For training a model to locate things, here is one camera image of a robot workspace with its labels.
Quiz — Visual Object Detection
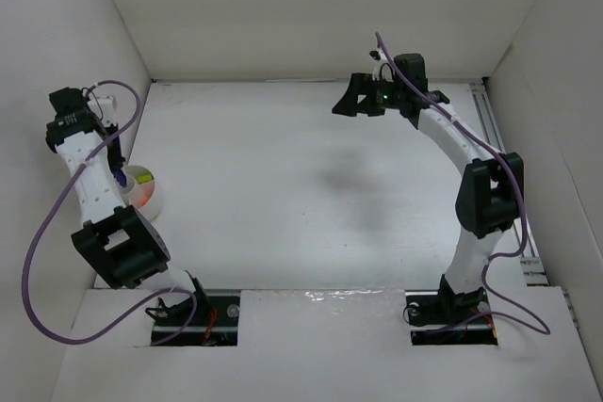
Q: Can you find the dark blue lego brick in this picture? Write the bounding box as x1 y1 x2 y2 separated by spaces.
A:
113 169 128 188

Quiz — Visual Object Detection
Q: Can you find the lime green lego brick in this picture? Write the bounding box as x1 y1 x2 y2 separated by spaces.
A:
136 172 154 185

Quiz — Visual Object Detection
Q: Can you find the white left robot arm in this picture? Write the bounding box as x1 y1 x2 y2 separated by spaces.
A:
45 88 171 289

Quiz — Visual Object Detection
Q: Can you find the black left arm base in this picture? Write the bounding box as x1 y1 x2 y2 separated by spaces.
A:
145 291 240 347

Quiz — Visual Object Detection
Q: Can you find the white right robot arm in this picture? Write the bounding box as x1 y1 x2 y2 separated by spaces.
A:
332 49 524 327

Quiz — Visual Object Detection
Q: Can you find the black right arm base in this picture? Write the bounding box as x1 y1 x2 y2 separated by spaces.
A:
402 289 497 346

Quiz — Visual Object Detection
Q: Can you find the white divided round container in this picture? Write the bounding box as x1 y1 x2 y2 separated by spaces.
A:
120 165 163 221

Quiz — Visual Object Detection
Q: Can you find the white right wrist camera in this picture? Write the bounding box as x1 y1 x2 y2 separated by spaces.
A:
369 48 395 81

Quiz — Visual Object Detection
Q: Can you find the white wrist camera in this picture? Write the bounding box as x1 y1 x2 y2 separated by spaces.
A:
88 93 118 126
369 48 395 81

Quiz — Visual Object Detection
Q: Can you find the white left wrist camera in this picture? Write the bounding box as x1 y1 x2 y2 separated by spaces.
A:
88 93 118 126

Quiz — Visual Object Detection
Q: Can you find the aluminium rail at table edge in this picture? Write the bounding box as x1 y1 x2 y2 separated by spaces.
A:
470 81 551 286

